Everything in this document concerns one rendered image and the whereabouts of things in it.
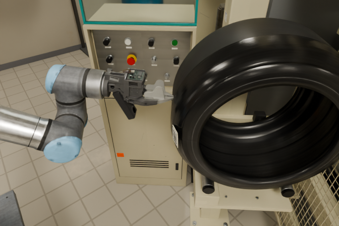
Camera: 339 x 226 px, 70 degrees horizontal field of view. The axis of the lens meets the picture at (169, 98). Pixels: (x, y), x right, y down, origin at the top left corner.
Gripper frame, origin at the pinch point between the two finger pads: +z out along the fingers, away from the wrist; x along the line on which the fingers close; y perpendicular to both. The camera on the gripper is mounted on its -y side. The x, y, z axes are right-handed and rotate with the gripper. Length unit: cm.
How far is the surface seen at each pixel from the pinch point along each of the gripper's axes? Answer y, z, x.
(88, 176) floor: -130, -54, 57
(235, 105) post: -18.3, 30.8, 26.4
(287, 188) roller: -25, 45, -9
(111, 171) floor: -128, -36, 62
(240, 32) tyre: 22.9, 16.5, 3.6
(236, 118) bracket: -24.1, 32.6, 24.1
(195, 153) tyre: -10.6, 10.0, -11.6
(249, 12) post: 22.4, 24.2, 26.4
